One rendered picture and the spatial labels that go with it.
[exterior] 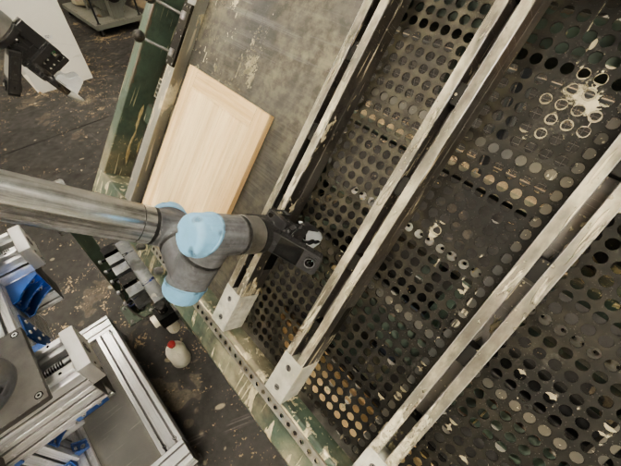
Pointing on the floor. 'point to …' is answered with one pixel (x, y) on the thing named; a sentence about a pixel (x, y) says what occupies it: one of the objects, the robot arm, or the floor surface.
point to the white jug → (177, 353)
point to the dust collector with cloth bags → (103, 13)
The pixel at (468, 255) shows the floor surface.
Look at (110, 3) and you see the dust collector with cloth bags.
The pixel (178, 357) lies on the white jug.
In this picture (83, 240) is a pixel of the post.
